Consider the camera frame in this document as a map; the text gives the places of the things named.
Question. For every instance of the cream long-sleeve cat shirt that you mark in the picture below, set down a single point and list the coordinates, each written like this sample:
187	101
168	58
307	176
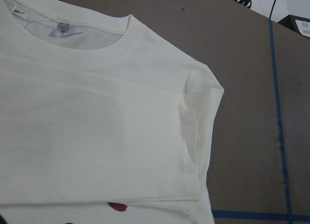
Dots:
102	121

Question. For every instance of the black power adapter box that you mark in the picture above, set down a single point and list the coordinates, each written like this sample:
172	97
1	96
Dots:
297	24

